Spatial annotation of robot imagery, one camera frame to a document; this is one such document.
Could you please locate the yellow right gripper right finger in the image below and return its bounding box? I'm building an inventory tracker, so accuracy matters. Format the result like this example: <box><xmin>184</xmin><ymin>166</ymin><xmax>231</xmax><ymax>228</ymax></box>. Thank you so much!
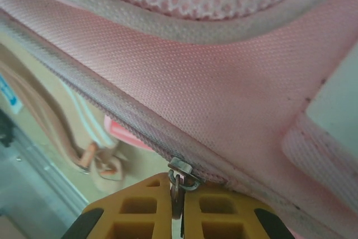
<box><xmin>183</xmin><ymin>185</ymin><xmax>294</xmax><ymax>239</ymax></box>

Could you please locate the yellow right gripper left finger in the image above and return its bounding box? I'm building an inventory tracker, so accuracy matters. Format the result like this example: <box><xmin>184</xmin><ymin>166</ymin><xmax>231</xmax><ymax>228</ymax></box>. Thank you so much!
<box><xmin>63</xmin><ymin>173</ymin><xmax>173</xmax><ymax>239</ymax></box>

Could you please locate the pink school backpack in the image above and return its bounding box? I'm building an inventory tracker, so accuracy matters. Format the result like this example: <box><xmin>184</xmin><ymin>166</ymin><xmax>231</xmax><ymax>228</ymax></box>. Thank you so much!
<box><xmin>0</xmin><ymin>0</ymin><xmax>358</xmax><ymax>239</ymax></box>

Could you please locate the blue white card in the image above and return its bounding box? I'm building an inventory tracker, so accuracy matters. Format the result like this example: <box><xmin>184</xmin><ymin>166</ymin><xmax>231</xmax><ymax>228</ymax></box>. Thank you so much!
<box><xmin>0</xmin><ymin>73</ymin><xmax>25</xmax><ymax>115</ymax></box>

